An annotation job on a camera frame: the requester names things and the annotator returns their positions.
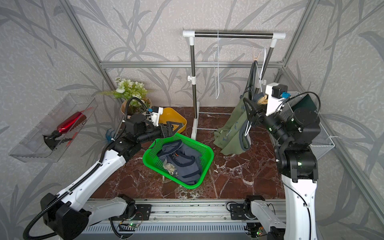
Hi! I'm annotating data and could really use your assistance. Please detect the wooden clothespin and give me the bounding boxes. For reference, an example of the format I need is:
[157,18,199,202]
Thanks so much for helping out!
[257,95,268,105]
[253,48,263,61]

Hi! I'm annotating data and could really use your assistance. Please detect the green tank top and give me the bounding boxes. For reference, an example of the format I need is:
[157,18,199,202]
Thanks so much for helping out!
[214,61,263,156]

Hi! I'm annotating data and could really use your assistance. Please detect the white wire hanger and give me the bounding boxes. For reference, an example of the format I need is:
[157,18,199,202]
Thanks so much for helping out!
[244,48,266,137]
[214,31,221,100]

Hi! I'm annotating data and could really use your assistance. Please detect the navy blue tank top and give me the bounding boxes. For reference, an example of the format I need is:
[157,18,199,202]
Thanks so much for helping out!
[157,140,203,186]

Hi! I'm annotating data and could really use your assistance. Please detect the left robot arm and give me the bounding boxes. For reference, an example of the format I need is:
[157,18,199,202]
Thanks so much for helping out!
[23,107,184,240]

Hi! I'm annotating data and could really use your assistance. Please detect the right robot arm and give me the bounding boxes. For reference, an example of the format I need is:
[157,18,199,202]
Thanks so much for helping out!
[242,93,321,240]

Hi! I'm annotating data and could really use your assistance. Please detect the yellow plastic tray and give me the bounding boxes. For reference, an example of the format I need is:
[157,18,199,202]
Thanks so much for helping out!
[159,108,187,134]

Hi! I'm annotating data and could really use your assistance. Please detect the green plastic basket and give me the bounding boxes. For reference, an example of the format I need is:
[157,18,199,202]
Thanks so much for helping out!
[143,133,214,190]

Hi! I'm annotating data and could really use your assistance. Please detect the potted artificial flower plant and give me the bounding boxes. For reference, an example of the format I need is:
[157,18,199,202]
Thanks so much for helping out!
[101,77,151,116]

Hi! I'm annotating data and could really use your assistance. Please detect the red spray bottle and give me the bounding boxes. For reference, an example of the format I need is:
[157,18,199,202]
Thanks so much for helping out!
[43,112,87,151]

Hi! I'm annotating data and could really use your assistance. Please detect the metal clothes rack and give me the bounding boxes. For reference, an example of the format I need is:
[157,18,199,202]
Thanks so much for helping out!
[183,30,286,140]

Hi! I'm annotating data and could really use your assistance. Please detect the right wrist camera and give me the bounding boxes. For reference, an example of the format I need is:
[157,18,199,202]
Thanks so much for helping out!
[266,83,291,116]

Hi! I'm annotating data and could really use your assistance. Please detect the white wire mesh basket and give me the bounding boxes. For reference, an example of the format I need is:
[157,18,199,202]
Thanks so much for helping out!
[278,92,335,160]

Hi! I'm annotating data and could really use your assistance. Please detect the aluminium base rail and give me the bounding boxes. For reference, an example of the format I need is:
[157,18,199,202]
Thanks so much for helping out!
[80,199,287,224]

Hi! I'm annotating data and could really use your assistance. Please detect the clear plastic wall shelf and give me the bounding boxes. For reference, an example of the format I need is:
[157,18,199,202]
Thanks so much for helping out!
[9,94,98,163]

